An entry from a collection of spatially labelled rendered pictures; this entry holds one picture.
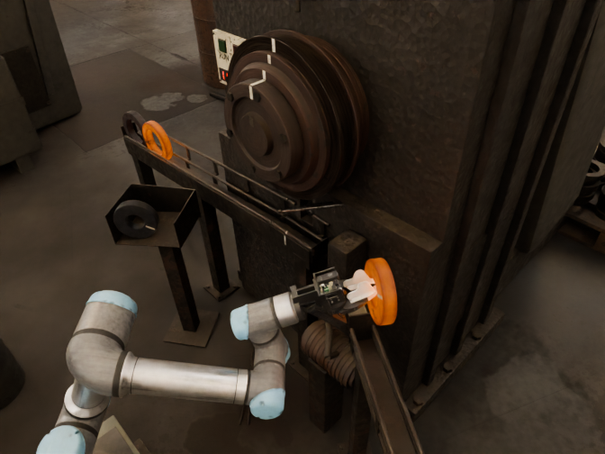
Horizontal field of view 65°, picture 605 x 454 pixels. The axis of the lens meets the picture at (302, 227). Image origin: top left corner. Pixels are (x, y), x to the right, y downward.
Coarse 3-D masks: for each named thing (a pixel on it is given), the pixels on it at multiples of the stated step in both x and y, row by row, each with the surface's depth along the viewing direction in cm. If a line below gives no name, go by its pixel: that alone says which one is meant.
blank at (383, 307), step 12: (372, 264) 109; (384, 264) 107; (372, 276) 110; (384, 276) 105; (384, 288) 104; (372, 300) 113; (384, 300) 103; (396, 300) 104; (372, 312) 114; (384, 312) 104; (396, 312) 105; (384, 324) 108
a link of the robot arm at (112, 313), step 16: (96, 304) 108; (112, 304) 108; (128, 304) 112; (80, 320) 106; (96, 320) 104; (112, 320) 106; (128, 320) 110; (112, 336) 103; (128, 336) 109; (80, 384) 121; (64, 400) 129; (80, 400) 125; (96, 400) 126; (64, 416) 129; (80, 416) 127; (96, 416) 130
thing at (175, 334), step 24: (144, 192) 182; (168, 192) 180; (192, 192) 178; (168, 216) 184; (192, 216) 176; (120, 240) 176; (144, 240) 174; (168, 240) 173; (168, 264) 187; (192, 312) 208; (216, 312) 223; (168, 336) 213; (192, 336) 212
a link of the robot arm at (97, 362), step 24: (96, 336) 101; (72, 360) 99; (96, 360) 98; (120, 360) 99; (144, 360) 102; (264, 360) 108; (96, 384) 97; (120, 384) 98; (144, 384) 99; (168, 384) 100; (192, 384) 101; (216, 384) 102; (240, 384) 102; (264, 384) 103; (264, 408) 101
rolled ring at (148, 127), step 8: (144, 128) 210; (152, 128) 204; (160, 128) 204; (144, 136) 214; (152, 136) 215; (160, 136) 203; (152, 144) 216; (168, 144) 205; (160, 152) 216; (168, 152) 207
